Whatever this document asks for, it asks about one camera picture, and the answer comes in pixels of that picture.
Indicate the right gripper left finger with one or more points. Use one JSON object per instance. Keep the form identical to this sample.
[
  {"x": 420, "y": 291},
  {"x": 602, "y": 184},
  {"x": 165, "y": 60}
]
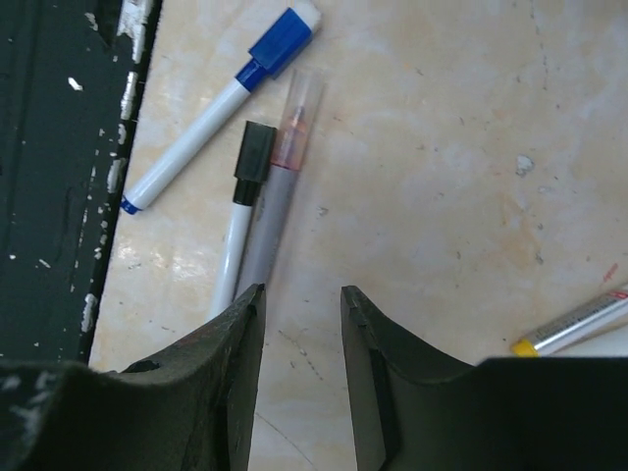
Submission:
[{"x": 189, "y": 406}]

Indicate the black cap marker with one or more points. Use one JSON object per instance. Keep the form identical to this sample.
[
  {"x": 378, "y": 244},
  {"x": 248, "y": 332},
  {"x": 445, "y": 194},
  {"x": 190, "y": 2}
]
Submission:
[{"x": 251, "y": 170}]

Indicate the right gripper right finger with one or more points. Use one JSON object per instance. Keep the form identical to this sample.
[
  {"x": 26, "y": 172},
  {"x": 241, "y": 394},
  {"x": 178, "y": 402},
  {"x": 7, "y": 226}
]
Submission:
[{"x": 414, "y": 407}]

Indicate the yellow cap silver marker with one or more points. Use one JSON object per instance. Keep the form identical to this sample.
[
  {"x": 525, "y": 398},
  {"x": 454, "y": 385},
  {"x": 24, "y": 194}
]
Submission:
[{"x": 574, "y": 325}]

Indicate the clear grey marker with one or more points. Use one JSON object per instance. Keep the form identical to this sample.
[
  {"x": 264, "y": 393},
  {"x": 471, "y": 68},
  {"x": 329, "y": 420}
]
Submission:
[{"x": 304, "y": 96}]

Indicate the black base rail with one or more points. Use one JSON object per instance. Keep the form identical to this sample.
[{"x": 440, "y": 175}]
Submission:
[{"x": 73, "y": 75}]

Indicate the blue cap whiteboard marker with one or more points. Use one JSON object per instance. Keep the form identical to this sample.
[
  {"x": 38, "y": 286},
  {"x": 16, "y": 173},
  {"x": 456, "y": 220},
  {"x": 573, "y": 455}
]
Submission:
[{"x": 268, "y": 57}]

